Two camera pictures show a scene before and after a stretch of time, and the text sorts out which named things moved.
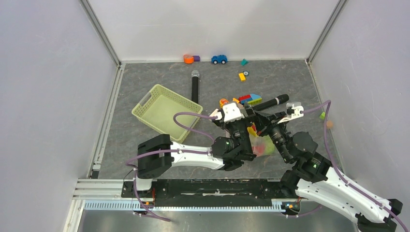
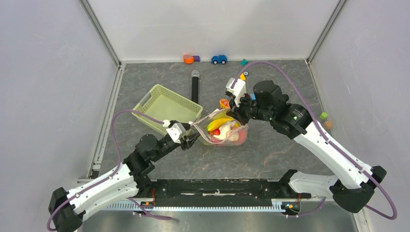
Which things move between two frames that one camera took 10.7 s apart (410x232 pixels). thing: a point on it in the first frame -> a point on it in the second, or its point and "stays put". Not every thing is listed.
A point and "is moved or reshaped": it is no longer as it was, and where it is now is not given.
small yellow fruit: x=252 y=132 -> x=216 y=123
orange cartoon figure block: x=222 y=101 stays put
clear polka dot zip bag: x=260 y=145 -> x=217 y=128
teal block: x=244 y=62 stays put
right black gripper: x=269 y=122 -> x=237 y=112
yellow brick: x=242 y=77 stays put
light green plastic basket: x=158 y=108 stays put
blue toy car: x=219 y=59 stays put
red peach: x=258 y=150 is moved or reshaped
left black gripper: x=246 y=121 -> x=190 y=139
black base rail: x=212 y=192 stays put
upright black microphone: x=195 y=75 stays put
